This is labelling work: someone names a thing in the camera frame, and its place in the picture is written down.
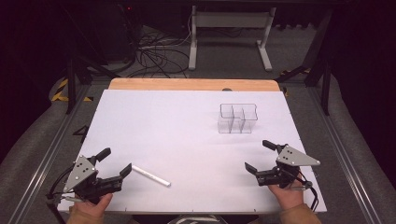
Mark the white board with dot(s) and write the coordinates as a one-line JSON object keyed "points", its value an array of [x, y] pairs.
{"points": [[174, 130]]}

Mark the yellow black hazard tape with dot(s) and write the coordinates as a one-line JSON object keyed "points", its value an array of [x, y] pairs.
{"points": [[60, 93]]}

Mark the white stick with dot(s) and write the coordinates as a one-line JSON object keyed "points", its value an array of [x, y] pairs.
{"points": [[151, 176]]}

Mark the black metal stand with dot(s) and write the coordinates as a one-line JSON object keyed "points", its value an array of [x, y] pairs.
{"points": [[72, 84], [323, 71]]}

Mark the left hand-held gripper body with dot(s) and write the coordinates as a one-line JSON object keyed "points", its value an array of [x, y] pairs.
{"points": [[81, 172]]}

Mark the person's right hand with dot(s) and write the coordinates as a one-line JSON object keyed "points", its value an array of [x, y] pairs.
{"points": [[289, 197]]}

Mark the black triangular bracket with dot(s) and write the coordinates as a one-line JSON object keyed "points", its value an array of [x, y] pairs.
{"points": [[81, 133]]}

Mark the person's left hand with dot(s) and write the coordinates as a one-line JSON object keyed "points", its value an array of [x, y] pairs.
{"points": [[93, 209]]}

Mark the aluminium floor rail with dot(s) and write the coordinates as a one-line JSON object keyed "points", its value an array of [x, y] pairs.
{"points": [[46, 158], [342, 155]]}

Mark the clear acrylic organizer box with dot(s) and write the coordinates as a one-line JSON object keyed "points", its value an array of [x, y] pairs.
{"points": [[238, 119]]}

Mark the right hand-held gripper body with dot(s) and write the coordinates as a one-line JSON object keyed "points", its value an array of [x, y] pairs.
{"points": [[292, 159]]}

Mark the white metal desk frame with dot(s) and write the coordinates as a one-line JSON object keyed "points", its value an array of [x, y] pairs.
{"points": [[230, 20]]}

